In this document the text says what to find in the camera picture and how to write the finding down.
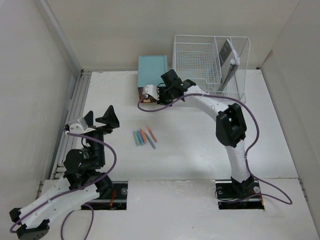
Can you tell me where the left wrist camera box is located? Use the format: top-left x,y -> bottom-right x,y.
64,117 -> 95,135

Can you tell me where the light orange marker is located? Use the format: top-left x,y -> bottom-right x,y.
146,125 -> 158,143

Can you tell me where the green chalk stick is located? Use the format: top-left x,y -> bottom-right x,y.
132,130 -> 141,146

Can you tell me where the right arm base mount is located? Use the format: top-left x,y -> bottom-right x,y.
214,180 -> 265,210

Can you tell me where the teal mini drawer chest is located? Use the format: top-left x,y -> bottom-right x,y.
137,55 -> 168,99

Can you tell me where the aluminium frame rail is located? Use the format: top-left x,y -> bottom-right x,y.
49,69 -> 92,180

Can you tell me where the orange chalk stick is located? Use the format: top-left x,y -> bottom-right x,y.
139,129 -> 148,144

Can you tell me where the grey setup guide booklet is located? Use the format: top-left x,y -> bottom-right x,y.
217,39 -> 240,92

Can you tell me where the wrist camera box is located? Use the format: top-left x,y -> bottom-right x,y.
142,84 -> 159,101
64,117 -> 95,135

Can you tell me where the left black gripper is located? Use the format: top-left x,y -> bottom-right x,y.
84,105 -> 119,167

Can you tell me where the white wire desk organizer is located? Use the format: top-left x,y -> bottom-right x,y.
172,35 -> 251,103

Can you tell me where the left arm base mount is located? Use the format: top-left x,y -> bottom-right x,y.
87,181 -> 128,211

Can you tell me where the blue chalk stick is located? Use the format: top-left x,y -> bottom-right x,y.
136,130 -> 145,146

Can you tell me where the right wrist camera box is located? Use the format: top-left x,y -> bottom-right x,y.
142,84 -> 159,101

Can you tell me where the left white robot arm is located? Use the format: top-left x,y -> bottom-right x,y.
9,105 -> 120,240

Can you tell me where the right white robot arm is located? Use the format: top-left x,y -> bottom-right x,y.
157,69 -> 254,198

